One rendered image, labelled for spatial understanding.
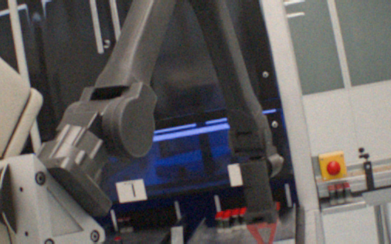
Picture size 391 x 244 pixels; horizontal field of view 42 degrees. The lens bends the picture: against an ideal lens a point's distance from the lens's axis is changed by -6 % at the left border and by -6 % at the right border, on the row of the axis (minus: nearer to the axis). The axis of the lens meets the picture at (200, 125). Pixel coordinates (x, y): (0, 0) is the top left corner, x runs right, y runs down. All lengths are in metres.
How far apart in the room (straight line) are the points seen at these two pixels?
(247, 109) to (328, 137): 5.09
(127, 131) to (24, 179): 0.15
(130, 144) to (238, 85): 0.40
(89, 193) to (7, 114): 0.21
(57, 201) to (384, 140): 5.71
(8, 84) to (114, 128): 0.18
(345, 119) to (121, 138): 5.52
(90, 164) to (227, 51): 0.45
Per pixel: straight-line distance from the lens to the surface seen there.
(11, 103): 0.75
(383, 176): 1.62
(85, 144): 0.63
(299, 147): 1.48
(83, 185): 0.58
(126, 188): 1.59
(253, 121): 1.06
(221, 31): 0.97
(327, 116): 6.09
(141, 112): 0.69
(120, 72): 0.71
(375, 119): 6.15
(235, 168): 1.50
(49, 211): 0.60
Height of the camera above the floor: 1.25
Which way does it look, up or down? 3 degrees down
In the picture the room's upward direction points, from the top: 11 degrees counter-clockwise
